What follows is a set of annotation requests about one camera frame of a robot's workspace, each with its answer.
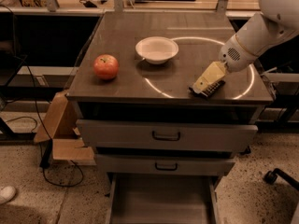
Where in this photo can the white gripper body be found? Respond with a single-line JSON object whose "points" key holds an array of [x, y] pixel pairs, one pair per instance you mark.
{"points": [[235, 57]]}

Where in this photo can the white bowl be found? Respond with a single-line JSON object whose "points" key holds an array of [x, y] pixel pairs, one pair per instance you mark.
{"points": [[156, 49]]}

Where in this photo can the white shoe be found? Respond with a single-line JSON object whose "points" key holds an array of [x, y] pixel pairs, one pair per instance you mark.
{"points": [[7, 193]]}

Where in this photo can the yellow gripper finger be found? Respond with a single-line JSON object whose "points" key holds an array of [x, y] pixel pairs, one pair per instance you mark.
{"points": [[215, 72]]}

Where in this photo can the bottom grey open drawer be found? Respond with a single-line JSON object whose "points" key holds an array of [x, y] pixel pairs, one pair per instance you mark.
{"points": [[162, 199]]}

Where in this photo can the top grey drawer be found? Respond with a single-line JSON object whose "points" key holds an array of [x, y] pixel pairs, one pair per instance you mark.
{"points": [[166, 136]]}

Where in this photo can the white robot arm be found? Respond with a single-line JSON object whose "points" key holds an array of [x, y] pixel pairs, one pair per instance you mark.
{"points": [[276, 22]]}

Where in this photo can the black rxbar chocolate bar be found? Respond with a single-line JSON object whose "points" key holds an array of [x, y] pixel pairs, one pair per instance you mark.
{"points": [[209, 90]]}

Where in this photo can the brown cardboard box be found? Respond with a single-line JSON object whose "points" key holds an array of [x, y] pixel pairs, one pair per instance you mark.
{"points": [[59, 126]]}

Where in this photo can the grey drawer cabinet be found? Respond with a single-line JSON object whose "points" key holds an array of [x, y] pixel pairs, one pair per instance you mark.
{"points": [[144, 92]]}

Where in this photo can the middle grey drawer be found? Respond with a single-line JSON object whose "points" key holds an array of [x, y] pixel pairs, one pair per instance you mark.
{"points": [[163, 166]]}

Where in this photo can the red apple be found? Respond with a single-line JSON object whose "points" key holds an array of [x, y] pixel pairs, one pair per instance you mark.
{"points": [[106, 67]]}

